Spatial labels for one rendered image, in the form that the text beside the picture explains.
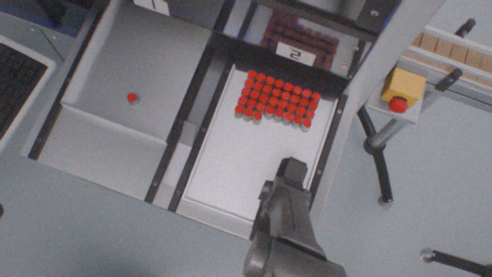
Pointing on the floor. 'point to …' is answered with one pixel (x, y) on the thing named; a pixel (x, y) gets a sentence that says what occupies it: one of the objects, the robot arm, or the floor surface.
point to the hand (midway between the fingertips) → (265, 231)
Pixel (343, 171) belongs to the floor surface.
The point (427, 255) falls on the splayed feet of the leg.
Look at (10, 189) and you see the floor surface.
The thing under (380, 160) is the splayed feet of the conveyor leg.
